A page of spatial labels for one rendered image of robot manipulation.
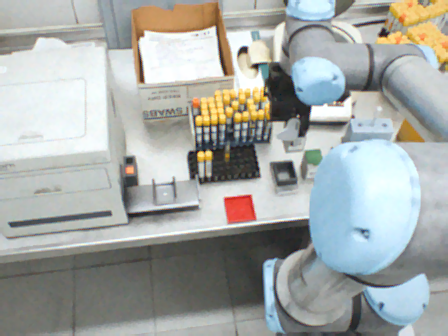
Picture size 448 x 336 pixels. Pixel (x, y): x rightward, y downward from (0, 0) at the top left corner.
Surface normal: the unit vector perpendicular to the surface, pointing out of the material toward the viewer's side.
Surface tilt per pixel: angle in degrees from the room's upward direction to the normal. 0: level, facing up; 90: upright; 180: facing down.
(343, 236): 81
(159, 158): 0
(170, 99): 87
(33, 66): 0
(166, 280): 0
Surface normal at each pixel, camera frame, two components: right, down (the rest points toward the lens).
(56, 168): 0.15, 0.82
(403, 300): 0.19, -0.52
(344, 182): -0.98, -0.06
